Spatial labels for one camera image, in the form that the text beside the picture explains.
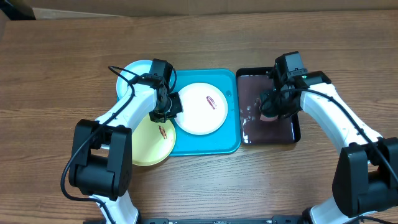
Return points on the green and pink sponge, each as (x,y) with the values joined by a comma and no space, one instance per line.
(268,118)

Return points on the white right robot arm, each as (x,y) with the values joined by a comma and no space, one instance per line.
(365,179)

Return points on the light blue plate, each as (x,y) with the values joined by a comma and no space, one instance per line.
(139,68)

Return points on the yellow plate with stain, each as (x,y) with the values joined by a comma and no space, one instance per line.
(152,142)

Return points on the teal plastic serving tray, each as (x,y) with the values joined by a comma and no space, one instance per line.
(226,139)

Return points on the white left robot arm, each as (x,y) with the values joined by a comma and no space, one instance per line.
(99,169)

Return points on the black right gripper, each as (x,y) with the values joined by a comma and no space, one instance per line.
(271,109)

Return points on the pink plate with red stain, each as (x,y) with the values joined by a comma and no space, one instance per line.
(205,109)

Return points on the dark object top left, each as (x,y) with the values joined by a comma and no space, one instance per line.
(17,10)

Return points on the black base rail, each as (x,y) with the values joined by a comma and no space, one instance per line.
(278,219)

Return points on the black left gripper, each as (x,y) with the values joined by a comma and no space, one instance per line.
(178,108)

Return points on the black rectangular water tray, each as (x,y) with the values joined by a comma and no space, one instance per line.
(251,82)

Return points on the brown cardboard backdrop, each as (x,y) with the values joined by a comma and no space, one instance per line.
(202,7)

